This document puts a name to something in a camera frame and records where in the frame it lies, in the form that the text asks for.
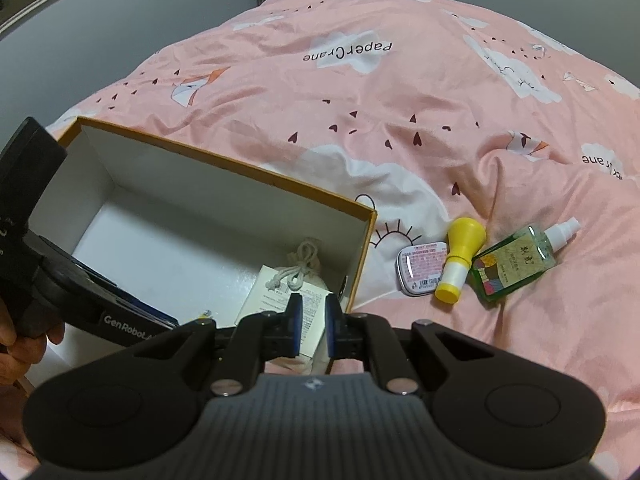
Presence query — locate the person's left hand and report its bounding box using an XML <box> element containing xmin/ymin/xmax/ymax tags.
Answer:
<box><xmin>0</xmin><ymin>305</ymin><xmax>66</xmax><ymax>390</ymax></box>

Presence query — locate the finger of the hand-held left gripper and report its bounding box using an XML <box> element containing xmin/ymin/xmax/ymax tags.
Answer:
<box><xmin>112</xmin><ymin>285</ymin><xmax>180</xmax><ymax>329</ymax></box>

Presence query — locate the orange cardboard box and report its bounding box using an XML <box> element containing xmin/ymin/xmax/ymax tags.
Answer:
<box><xmin>27</xmin><ymin>116</ymin><xmax>378</xmax><ymax>376</ymax></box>

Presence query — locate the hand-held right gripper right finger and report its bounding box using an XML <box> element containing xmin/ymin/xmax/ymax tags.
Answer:
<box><xmin>324</xmin><ymin>292</ymin><xmax>493</xmax><ymax>395</ymax></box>

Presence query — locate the yellow bottle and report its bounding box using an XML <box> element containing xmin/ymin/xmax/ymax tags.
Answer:
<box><xmin>434</xmin><ymin>216</ymin><xmax>487</xmax><ymax>303</ymax></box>

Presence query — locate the green spray bottle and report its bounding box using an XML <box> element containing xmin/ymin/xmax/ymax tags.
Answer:
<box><xmin>468</xmin><ymin>217</ymin><xmax>582</xmax><ymax>304</ymax></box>

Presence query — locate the pink printed duvet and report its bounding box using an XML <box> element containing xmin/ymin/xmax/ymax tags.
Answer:
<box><xmin>0</xmin><ymin>0</ymin><xmax>640</xmax><ymax>480</ymax></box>

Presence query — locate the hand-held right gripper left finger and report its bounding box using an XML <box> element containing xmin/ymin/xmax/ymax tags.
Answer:
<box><xmin>137</xmin><ymin>292</ymin><xmax>306</xmax><ymax>396</ymax></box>

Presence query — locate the pink tin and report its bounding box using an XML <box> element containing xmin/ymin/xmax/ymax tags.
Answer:
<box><xmin>396</xmin><ymin>241</ymin><xmax>449</xmax><ymax>295</ymax></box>

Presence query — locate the white drawstring pouch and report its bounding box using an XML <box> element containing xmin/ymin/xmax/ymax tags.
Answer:
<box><xmin>239</xmin><ymin>239</ymin><xmax>334</xmax><ymax>376</ymax></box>

